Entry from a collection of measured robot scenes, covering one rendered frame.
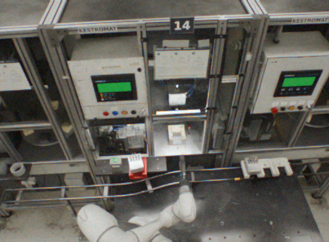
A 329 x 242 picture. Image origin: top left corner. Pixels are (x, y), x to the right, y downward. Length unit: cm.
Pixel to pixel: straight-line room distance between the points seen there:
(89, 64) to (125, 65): 20
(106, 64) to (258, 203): 154
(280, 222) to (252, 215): 21
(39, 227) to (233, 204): 191
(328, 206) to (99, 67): 268
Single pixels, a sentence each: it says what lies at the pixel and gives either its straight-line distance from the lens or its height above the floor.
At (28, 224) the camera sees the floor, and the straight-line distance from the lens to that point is 328.
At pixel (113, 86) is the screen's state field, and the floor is 166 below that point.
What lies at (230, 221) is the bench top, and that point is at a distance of 227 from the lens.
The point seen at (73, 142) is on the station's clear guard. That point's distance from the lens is 220.
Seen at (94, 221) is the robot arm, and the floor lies 147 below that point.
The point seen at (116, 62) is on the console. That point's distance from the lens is 162.
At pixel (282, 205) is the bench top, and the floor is 68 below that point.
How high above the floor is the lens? 273
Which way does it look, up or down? 47 degrees down
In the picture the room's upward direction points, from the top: 2 degrees counter-clockwise
